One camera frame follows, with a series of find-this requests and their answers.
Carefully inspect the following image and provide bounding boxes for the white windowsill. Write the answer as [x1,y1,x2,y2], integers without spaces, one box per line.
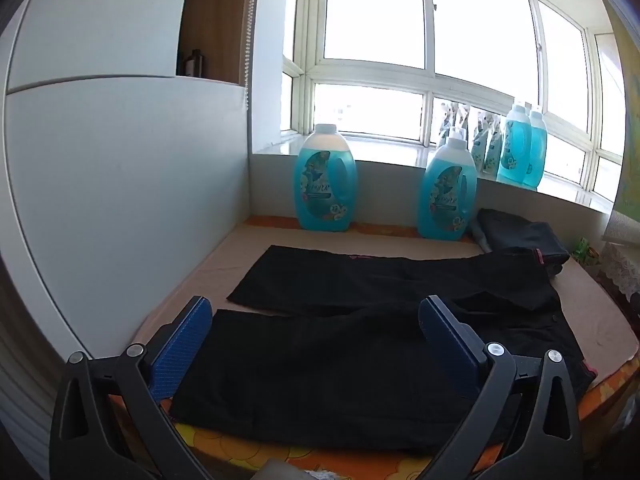
[250,130,617,212]

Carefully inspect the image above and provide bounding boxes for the beige blanket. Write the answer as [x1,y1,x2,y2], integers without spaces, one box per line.
[132,222,640,386]

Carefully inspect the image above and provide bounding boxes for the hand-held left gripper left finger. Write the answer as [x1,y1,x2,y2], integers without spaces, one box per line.
[49,296,214,480]

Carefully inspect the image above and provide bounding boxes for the wooden shelf niche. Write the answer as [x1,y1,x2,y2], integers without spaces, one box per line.
[177,0,261,86]

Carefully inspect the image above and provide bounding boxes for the white lace cloth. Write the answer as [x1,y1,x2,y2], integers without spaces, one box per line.
[597,240,640,311]

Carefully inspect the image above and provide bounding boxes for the white slatted radiator cover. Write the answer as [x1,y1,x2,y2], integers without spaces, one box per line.
[0,330,57,480]

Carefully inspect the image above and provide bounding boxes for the white wardrobe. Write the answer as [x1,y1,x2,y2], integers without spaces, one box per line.
[0,0,251,480]

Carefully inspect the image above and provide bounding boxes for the white bead blind cord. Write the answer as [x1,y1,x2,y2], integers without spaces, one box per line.
[243,0,251,106]

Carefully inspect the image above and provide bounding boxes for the blue detergent bottle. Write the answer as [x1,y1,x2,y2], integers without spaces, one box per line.
[417,127,478,242]
[292,124,358,233]
[522,107,548,191]
[496,101,532,186]

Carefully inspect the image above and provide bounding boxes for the dark bottle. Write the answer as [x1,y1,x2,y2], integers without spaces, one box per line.
[182,49,207,78]

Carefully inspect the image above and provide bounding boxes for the black pants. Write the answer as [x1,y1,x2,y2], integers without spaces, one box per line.
[169,245,598,458]

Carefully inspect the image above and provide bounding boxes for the detergent refill pouch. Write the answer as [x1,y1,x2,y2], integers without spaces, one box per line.
[483,115,504,177]
[438,102,456,147]
[470,112,489,172]
[453,105,474,150]

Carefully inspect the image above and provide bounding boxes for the small green packet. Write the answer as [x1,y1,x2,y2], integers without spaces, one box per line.
[575,237,601,264]

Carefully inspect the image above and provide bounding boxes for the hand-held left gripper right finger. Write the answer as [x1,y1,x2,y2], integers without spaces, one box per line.
[418,296,585,480]

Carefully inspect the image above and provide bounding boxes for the white framed window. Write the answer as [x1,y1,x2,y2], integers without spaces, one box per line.
[280,0,628,206]

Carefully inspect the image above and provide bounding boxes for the folded dark pants pile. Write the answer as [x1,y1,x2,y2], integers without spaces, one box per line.
[476,208,571,278]

